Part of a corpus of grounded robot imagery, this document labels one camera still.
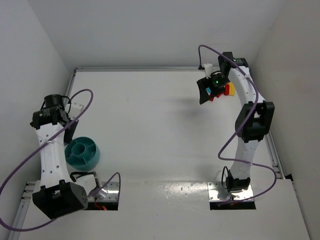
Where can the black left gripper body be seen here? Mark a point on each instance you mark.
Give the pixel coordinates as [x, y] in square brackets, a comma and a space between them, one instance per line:
[70, 130]

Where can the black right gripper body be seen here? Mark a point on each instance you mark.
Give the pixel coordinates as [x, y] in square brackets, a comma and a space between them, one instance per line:
[208, 86]

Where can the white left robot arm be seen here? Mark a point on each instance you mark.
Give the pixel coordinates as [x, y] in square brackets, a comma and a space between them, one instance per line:
[59, 193]

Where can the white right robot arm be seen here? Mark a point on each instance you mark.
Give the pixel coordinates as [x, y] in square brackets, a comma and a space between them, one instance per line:
[254, 119]

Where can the red long lego brick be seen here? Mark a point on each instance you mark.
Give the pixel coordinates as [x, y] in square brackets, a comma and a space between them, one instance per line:
[228, 90]

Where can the yellow long lego brick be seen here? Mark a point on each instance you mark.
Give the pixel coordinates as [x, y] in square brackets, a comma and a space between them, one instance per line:
[232, 90]

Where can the teal divided round container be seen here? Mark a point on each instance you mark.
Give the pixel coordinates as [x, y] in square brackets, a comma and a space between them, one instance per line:
[82, 154]

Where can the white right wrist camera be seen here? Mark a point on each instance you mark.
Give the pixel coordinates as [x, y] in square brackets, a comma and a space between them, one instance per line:
[208, 69]

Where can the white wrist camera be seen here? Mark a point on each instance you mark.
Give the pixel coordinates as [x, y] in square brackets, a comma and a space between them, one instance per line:
[208, 69]
[76, 107]

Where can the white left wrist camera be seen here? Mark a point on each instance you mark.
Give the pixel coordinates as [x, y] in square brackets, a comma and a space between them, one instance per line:
[76, 107]

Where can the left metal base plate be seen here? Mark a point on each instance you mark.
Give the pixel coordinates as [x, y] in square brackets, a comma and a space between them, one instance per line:
[107, 194]

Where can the metal base plate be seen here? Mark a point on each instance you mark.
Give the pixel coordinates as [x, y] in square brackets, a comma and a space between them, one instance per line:
[107, 194]
[217, 193]

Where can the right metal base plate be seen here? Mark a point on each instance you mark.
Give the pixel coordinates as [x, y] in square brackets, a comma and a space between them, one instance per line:
[217, 193]

